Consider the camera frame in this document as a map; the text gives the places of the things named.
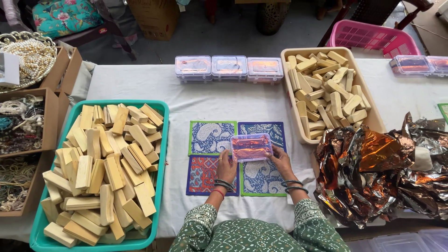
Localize person's right hand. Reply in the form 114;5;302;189
264;144;295;182

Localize person's left hand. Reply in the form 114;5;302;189
215;150;239;185

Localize clear plastic box with foil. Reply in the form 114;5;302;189
247;57;284;85
230;133;274;164
211;55;249;82
426;56;448;77
389;55;435;77
175;55;213;84

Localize green-edged blue paisley mat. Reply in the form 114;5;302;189
188;121;238;157
240;154;288;197

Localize dark bangles on left wrist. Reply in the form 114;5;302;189
214;179;236;193

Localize dark bangles on wrist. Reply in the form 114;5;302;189
214;179;236;193
281;179;309;195

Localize navy-edged red patterned mat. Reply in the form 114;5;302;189
186;155;241;197

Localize navy-edged blue leaf mat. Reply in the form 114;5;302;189
238;121;286;154

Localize white tablecloth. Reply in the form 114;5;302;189
0;58;448;244

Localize teal plastic tray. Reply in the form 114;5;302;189
29;100;170;252

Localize dark bangles on right wrist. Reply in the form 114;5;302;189
281;179;309;195

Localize beige plastic tray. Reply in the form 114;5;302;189
280;47;388;145

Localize person's green patterned clothing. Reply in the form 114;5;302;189
169;198;351;252

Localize pile of wooden blocks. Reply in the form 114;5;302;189
40;103;164;248
286;51;372;140

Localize heap of copper silver foil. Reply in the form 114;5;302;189
314;112;448;230

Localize dark patterned vase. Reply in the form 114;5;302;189
256;0;291;36

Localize brown cardboard carton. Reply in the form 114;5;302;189
126;0;181;41

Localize dark brown chair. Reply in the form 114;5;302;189
52;0;138;62

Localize empty cardboard box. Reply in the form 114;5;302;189
39;46;83;96

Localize pink plastic basket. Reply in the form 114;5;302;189
327;20;423;59

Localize stack of clear plastic containers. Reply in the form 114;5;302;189
346;228;448;252

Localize cardboard box of mixed beads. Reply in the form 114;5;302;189
0;87;59;159

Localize teal floral cushion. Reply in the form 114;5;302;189
32;0;104;40

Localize gold tray of pearl beads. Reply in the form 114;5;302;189
0;31;58;93

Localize green-edged mat corner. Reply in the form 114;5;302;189
437;103;448;124

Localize white card box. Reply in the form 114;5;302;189
0;52;21;87

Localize cardboard box of bead strings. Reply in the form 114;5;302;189
0;151;55;218

